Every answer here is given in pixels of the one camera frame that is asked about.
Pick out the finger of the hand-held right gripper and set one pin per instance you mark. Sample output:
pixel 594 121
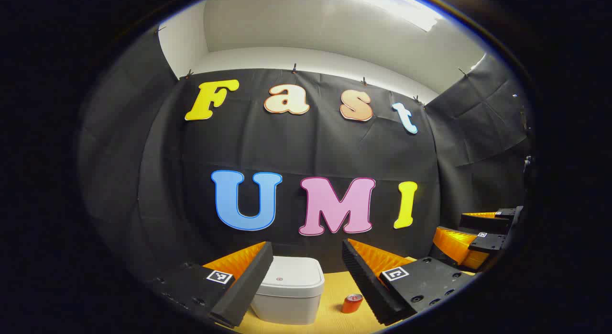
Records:
pixel 483 225
pixel 452 248

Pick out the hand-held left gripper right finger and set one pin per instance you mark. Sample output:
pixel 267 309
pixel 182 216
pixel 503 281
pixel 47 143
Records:
pixel 363 286

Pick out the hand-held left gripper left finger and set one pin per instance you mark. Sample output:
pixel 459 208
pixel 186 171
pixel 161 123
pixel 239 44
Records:
pixel 248 286

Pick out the red pop can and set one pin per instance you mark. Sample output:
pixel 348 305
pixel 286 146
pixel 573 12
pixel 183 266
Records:
pixel 351 304

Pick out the white desktop garbage bin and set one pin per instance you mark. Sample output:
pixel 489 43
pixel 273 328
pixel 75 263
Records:
pixel 291 295

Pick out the wooden desktop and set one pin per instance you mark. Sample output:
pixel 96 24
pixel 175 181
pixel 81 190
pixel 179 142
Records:
pixel 330 319

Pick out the black backdrop cloth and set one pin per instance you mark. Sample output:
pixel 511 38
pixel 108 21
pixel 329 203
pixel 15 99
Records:
pixel 311 142

